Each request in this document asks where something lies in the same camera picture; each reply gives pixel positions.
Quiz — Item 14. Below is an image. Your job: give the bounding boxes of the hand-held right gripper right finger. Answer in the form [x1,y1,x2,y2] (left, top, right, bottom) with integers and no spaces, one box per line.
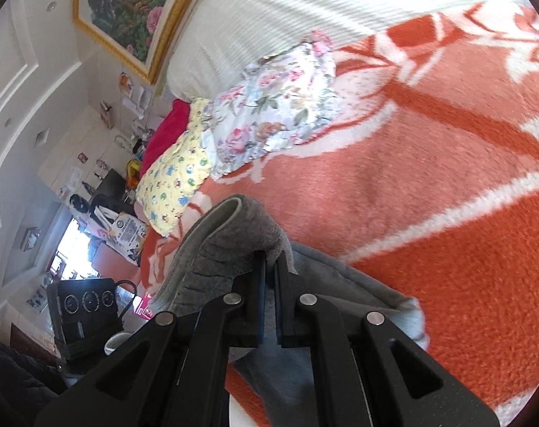
[274,242,501,427]

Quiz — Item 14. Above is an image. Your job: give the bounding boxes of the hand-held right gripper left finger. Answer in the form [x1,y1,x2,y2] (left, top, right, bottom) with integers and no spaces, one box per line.
[34,251,268,427]

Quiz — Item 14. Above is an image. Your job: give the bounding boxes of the grey pants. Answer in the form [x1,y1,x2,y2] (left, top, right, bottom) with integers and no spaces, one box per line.
[149,194,430,427]

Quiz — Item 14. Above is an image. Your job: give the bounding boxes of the white cup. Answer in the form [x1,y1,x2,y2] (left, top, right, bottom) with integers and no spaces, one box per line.
[104,332,133,357]

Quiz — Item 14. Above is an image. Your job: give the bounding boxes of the black case with round dials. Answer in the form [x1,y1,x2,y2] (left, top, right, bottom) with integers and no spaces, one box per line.
[46,277,138,363]

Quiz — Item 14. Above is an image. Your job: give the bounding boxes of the white printed bag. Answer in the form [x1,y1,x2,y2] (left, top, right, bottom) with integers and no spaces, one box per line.
[111,212,148,259]

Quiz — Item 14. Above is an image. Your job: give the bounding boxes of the yellow printed pillow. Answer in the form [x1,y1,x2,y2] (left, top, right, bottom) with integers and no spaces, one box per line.
[135,98,214,237]

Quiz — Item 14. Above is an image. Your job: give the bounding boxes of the orange and white blanket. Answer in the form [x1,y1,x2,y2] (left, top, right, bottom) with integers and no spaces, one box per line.
[138,2,539,427]

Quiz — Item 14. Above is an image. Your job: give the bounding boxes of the red cloth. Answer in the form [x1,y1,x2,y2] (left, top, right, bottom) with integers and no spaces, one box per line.
[138,99,192,183]

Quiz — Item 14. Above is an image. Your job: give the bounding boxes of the dark jacket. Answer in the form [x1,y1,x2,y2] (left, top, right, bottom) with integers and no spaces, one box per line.
[0,333,62,427]

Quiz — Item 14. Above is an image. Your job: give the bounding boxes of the floral pillow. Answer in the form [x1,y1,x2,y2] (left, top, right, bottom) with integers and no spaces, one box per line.
[209,30,343,179]

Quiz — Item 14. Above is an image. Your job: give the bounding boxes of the striped white pillow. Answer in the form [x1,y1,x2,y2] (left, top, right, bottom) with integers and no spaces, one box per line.
[165,0,532,103]

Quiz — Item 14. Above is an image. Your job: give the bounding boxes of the gold framed painting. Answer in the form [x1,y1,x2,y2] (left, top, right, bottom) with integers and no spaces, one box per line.
[73,0,217,85]

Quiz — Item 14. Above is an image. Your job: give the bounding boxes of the paper notes on wall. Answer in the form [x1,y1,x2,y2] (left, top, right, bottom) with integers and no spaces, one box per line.
[118,71,154,118]

